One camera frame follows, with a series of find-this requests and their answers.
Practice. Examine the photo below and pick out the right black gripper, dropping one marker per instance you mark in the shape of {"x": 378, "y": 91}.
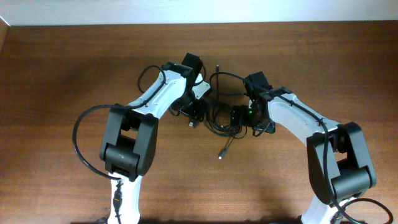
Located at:
{"x": 268, "y": 126}

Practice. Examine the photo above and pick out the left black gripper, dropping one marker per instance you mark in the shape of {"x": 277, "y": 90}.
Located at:
{"x": 196, "y": 113}

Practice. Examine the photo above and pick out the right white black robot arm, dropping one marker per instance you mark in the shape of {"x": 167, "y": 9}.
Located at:
{"x": 339, "y": 164}

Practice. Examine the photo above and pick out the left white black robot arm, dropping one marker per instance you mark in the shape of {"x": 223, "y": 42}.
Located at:
{"x": 129, "y": 141}

